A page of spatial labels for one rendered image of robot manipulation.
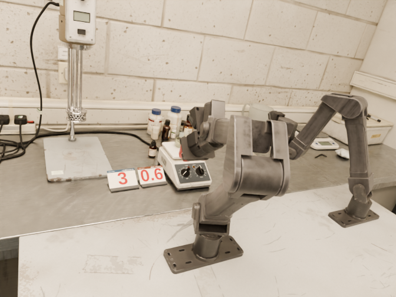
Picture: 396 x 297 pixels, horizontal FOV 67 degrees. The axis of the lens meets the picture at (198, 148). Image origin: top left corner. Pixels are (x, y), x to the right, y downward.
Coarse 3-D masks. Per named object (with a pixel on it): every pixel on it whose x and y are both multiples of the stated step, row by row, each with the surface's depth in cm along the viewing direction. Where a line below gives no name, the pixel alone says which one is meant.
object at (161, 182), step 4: (164, 176) 102; (140, 180) 97; (156, 180) 100; (160, 180) 101; (164, 180) 101; (140, 184) 97; (144, 184) 97; (148, 184) 98; (152, 184) 98; (156, 184) 98; (160, 184) 99
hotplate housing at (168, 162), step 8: (160, 152) 109; (160, 160) 109; (168, 160) 103; (176, 160) 102; (200, 160) 106; (168, 168) 103; (168, 176) 104; (176, 176) 98; (176, 184) 98; (184, 184) 98; (192, 184) 99; (200, 184) 101; (208, 184) 102
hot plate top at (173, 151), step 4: (164, 144) 108; (168, 144) 108; (172, 144) 109; (168, 148) 105; (172, 148) 106; (176, 148) 106; (168, 152) 104; (172, 152) 103; (176, 152) 104; (172, 156) 101; (176, 156) 101
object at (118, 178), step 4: (116, 172) 95; (120, 172) 95; (124, 172) 96; (128, 172) 97; (132, 172) 97; (108, 176) 93; (112, 176) 94; (116, 176) 94; (120, 176) 95; (124, 176) 95; (128, 176) 96; (132, 176) 97; (112, 180) 93; (116, 180) 94; (120, 180) 94; (124, 180) 95; (128, 180) 95; (132, 180) 96; (112, 184) 92; (116, 184) 93; (120, 184) 94; (124, 184) 94
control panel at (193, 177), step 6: (180, 168) 100; (186, 168) 101; (192, 168) 102; (204, 168) 104; (180, 174) 99; (192, 174) 101; (204, 174) 103; (180, 180) 98; (186, 180) 98; (192, 180) 99; (198, 180) 100; (204, 180) 101
